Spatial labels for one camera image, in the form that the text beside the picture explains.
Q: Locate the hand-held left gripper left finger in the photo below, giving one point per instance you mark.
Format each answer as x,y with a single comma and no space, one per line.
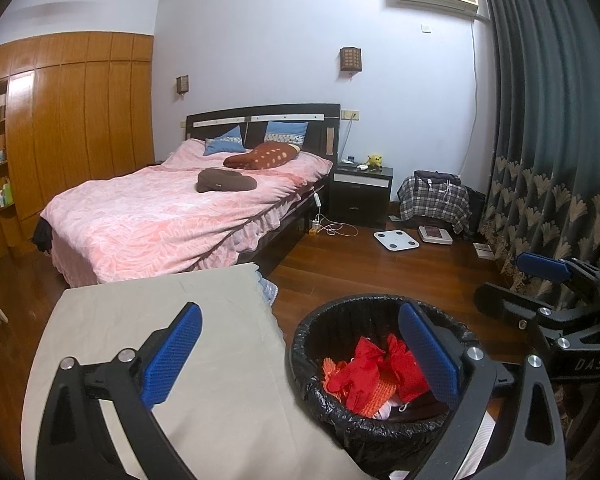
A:
172,355

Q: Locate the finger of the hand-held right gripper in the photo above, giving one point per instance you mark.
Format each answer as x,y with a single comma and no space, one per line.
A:
510,302
542,266

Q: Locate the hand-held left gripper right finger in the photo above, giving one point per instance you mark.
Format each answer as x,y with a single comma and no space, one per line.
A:
427,355

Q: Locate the red cloth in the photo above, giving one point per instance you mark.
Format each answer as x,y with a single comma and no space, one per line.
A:
410,375

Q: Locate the orange foam net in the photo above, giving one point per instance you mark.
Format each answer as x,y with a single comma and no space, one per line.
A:
380,395

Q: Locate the red plastic bag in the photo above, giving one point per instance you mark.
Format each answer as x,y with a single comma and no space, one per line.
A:
357,372

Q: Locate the black-bagged waste bin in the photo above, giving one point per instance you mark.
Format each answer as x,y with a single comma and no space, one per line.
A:
330,320

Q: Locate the beige tablecloth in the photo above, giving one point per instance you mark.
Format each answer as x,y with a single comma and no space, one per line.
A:
230,385

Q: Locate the beige body scale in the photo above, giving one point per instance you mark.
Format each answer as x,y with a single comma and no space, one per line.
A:
435,234

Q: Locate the light blue quilted cloth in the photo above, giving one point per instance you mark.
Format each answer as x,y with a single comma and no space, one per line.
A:
266,290

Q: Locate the white body scale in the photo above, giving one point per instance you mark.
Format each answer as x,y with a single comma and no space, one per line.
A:
397,241

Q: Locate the plaid cloth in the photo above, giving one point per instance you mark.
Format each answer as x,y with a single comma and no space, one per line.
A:
430,202

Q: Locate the dark green patterned curtain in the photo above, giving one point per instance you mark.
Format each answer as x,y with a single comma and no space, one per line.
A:
545,135

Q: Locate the black bag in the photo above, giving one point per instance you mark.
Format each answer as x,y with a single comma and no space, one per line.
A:
435,177

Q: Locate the pink bed blanket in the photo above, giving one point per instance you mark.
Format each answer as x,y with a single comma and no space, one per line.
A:
155,210

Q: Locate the dark nightstand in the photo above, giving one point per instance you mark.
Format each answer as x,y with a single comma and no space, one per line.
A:
360,195

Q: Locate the black cloth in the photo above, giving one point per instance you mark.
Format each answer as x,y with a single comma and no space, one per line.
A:
42,235

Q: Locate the brown cushion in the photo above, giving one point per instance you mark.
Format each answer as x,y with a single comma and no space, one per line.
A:
225,181

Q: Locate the yellow plush toy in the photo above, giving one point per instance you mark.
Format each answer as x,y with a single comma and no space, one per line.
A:
375,161

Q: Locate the brown dotted pillow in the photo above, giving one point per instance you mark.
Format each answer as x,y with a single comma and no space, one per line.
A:
260,157

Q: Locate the blue pillow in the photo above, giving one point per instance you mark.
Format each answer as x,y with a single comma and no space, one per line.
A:
227,142
285,132

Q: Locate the dark wooden bed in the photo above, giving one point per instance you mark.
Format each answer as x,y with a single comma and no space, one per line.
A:
255,132

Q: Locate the wooden wardrobe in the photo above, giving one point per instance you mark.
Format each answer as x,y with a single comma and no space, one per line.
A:
80,110

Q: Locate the wall socket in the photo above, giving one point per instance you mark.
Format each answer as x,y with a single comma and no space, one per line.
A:
350,115

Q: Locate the small wall lamp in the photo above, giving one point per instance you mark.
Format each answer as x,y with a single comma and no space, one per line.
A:
182,85

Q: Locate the large wall lamp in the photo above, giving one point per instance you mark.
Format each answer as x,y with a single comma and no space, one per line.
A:
351,60

